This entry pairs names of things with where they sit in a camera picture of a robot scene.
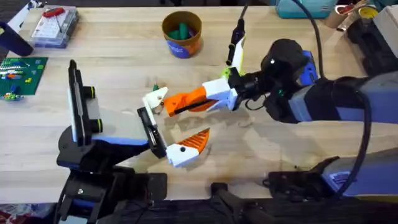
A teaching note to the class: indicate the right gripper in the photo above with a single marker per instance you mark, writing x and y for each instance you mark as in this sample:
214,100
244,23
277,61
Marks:
252,85

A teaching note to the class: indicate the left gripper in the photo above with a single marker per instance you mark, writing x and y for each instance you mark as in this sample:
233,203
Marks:
121,126

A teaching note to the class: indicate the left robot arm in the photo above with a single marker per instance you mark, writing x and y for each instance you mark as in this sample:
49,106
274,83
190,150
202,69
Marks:
93,193

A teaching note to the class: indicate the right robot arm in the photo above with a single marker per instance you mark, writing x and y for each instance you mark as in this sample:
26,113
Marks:
342,102

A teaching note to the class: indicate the brown tub with toys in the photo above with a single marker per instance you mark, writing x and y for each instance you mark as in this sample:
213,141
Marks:
182,34

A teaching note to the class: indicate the left wrist black plate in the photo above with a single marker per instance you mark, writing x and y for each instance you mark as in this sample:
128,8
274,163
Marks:
76,102

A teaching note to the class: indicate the teal box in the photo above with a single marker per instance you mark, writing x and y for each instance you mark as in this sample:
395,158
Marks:
306,7

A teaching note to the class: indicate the cardboard tube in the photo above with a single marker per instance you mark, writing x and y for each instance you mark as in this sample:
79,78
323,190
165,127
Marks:
337,18

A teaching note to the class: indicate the clear box with red tool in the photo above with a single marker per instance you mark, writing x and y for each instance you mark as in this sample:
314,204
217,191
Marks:
53,26

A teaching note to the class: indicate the green board with blocks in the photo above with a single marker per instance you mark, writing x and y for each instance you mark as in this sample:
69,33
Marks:
21,74

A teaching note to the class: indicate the black box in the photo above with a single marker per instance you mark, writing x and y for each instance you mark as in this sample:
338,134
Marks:
370,46

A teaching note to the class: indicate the dark blue object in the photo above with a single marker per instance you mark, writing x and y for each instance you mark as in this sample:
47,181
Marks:
14,39

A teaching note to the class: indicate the yellow tape roll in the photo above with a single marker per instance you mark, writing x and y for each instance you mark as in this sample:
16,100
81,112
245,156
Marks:
368,12

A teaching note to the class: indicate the white box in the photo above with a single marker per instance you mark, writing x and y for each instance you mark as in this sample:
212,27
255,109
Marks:
388,28

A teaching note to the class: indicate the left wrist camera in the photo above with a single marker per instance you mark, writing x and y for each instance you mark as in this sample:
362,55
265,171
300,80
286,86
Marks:
93,109

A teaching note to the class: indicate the black rail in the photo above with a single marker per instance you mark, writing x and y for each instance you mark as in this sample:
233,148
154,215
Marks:
280,211

